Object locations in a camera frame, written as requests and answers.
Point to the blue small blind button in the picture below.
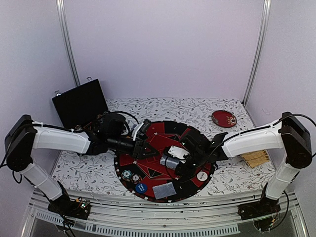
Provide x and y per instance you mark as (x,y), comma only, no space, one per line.
(141,188)

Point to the blue playing card deck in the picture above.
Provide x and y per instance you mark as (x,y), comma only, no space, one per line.
(169,162)

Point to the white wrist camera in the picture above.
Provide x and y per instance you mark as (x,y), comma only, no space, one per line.
(140,129)
(177,152)

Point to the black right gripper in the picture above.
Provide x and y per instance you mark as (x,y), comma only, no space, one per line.
(184,171)

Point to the blue backed dealt cards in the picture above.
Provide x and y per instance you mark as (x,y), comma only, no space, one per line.
(164,190)

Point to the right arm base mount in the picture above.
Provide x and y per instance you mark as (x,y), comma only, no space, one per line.
(261,212)

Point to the poker chip stack red top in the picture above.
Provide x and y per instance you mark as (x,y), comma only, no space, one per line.
(135,178)

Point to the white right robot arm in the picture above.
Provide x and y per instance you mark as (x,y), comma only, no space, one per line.
(286,133)

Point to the left aluminium frame post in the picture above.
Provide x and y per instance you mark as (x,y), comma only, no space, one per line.
(67,42)

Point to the aluminium frame post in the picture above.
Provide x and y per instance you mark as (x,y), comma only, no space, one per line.
(260,43)
(67,42)

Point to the red floral round plate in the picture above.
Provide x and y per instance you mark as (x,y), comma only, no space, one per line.
(224,119)

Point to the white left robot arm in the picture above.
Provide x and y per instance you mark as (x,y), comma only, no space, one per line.
(108,131)

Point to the poker chip stack teal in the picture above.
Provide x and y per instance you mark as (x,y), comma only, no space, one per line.
(127,175)

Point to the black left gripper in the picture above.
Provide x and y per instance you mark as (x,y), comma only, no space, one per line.
(139,150)

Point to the round red black poker mat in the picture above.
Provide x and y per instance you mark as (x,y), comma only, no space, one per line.
(160,135)

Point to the floral table cloth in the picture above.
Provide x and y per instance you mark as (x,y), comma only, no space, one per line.
(96,174)

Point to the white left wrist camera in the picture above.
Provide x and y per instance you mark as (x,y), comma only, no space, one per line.
(140,129)

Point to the right aluminium frame post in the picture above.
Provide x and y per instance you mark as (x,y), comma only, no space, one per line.
(260,43)

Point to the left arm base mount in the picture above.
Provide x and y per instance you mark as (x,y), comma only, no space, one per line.
(78,208)

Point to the black poker chip case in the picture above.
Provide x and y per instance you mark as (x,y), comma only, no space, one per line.
(80,105)

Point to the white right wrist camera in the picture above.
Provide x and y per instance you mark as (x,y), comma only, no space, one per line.
(177,152)

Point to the woven bamboo tray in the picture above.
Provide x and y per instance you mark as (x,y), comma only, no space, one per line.
(254,159)

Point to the white dealer button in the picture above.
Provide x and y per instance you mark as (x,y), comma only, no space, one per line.
(202,176)

